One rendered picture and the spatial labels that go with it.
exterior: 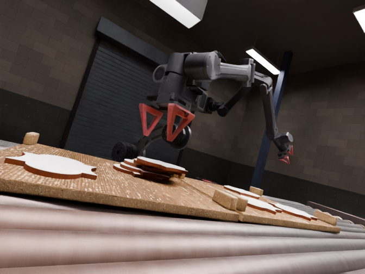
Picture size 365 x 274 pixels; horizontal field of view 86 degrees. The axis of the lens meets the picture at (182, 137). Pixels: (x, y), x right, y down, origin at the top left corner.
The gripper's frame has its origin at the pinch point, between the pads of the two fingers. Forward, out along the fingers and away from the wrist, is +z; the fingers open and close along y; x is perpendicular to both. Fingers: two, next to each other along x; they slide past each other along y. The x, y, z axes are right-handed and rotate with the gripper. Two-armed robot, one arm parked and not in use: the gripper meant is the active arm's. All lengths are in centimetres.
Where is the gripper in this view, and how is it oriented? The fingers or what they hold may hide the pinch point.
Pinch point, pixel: (157, 134)
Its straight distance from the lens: 46.8
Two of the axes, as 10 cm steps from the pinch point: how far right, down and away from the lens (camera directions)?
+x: -6.8, -2.8, -6.8
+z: -2.9, 9.5, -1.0
